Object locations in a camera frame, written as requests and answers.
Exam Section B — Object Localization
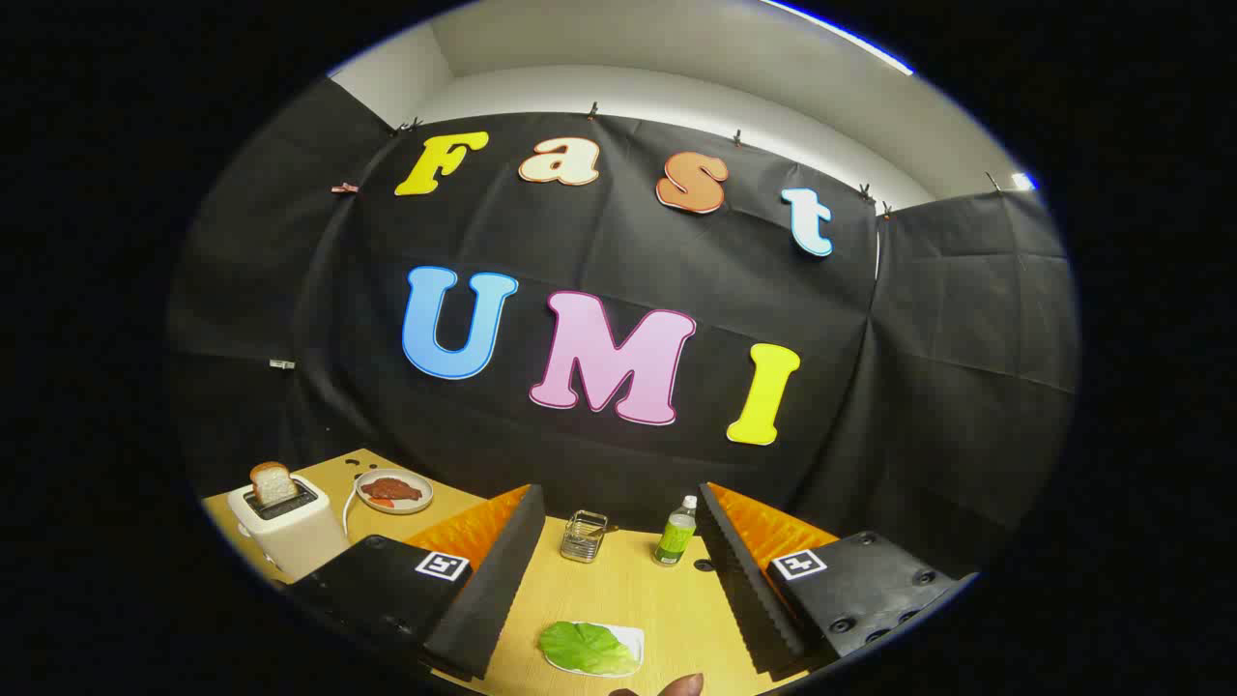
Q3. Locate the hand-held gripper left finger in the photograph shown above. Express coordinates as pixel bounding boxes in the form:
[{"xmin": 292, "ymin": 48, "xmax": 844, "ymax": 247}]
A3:
[{"xmin": 290, "ymin": 483, "xmax": 547, "ymax": 682}]

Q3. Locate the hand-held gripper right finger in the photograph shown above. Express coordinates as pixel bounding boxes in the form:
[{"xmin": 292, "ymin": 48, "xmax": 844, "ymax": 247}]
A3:
[{"xmin": 698, "ymin": 481, "xmax": 979, "ymax": 678}]

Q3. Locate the green lettuce leaf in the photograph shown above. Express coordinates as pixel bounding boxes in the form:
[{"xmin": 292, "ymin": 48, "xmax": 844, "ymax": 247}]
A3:
[{"xmin": 538, "ymin": 621, "xmax": 639, "ymax": 677}]

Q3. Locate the plain bread slice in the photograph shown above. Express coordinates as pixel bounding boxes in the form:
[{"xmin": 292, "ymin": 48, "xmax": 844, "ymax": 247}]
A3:
[{"xmin": 249, "ymin": 461, "xmax": 301, "ymax": 508}]

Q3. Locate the green label water bottle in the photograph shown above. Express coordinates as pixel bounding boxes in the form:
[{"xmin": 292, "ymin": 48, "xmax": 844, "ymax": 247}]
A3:
[{"xmin": 653, "ymin": 495, "xmax": 699, "ymax": 567}]

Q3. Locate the white square plate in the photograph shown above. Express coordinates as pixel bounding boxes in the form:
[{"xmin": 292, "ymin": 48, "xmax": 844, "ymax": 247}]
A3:
[{"xmin": 546, "ymin": 622, "xmax": 646, "ymax": 679}]

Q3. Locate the round beige plate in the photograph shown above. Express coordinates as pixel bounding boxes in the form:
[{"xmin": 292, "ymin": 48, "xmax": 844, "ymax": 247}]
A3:
[{"xmin": 356, "ymin": 469, "xmax": 434, "ymax": 514}]

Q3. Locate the white toaster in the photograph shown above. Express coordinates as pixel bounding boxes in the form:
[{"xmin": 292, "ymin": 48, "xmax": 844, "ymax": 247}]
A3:
[{"xmin": 227, "ymin": 474, "xmax": 351, "ymax": 581}]

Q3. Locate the black backdrop cloth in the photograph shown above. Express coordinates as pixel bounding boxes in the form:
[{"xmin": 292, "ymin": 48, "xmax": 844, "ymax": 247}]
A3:
[{"xmin": 164, "ymin": 77, "xmax": 1081, "ymax": 581}]

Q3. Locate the metal wire utensil holder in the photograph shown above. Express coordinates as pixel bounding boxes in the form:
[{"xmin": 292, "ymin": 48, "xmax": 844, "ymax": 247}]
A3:
[{"xmin": 560, "ymin": 509, "xmax": 608, "ymax": 564}]

